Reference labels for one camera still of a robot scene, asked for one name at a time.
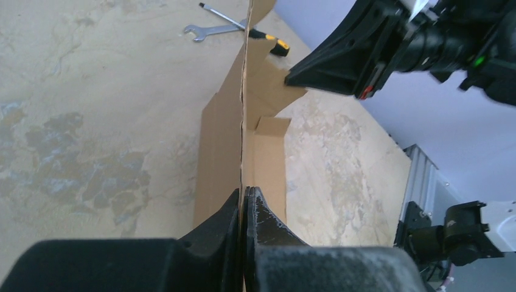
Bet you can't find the brown cardboard box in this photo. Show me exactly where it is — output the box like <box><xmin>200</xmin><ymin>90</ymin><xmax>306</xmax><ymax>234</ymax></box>
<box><xmin>194</xmin><ymin>1</ymin><xmax>305</xmax><ymax>291</ymax></box>

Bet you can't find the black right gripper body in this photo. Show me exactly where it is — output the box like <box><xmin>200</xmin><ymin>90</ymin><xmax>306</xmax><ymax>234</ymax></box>
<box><xmin>386</xmin><ymin>1</ymin><xmax>484</xmax><ymax>82</ymax></box>

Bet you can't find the silver wrench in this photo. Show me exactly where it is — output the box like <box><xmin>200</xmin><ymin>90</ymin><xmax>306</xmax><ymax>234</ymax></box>
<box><xmin>183</xmin><ymin>24</ymin><xmax>241</xmax><ymax>43</ymax></box>

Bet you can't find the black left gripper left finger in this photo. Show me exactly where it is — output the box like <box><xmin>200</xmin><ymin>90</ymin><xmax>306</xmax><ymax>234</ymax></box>
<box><xmin>1</xmin><ymin>190</ymin><xmax>240</xmax><ymax>291</ymax></box>

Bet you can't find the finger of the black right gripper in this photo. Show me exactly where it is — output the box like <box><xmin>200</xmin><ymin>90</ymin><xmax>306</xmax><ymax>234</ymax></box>
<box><xmin>285</xmin><ymin>1</ymin><xmax>408</xmax><ymax>99</ymax></box>

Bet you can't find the aluminium frame rail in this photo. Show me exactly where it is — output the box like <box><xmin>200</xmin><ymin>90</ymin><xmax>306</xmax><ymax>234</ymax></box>
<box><xmin>399</xmin><ymin>144</ymin><xmax>438</xmax><ymax>221</ymax></box>

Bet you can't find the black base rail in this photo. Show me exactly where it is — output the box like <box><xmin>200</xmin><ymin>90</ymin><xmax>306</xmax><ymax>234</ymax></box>
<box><xmin>394</xmin><ymin>201</ymin><xmax>454</xmax><ymax>291</ymax></box>

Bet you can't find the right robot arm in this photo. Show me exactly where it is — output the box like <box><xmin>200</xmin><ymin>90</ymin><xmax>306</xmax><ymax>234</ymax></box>
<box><xmin>285</xmin><ymin>0</ymin><xmax>515</xmax><ymax>105</ymax></box>

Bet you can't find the yellow black screwdriver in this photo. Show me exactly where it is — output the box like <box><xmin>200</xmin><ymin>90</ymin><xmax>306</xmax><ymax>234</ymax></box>
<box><xmin>198</xmin><ymin>2</ymin><xmax>290</xmax><ymax>57</ymax></box>

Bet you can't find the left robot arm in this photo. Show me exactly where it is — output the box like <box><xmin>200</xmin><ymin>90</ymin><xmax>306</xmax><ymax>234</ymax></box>
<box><xmin>1</xmin><ymin>187</ymin><xmax>515</xmax><ymax>291</ymax></box>

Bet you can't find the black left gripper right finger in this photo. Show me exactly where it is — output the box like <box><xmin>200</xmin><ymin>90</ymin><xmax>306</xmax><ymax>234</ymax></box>
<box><xmin>243</xmin><ymin>187</ymin><xmax>425</xmax><ymax>291</ymax></box>

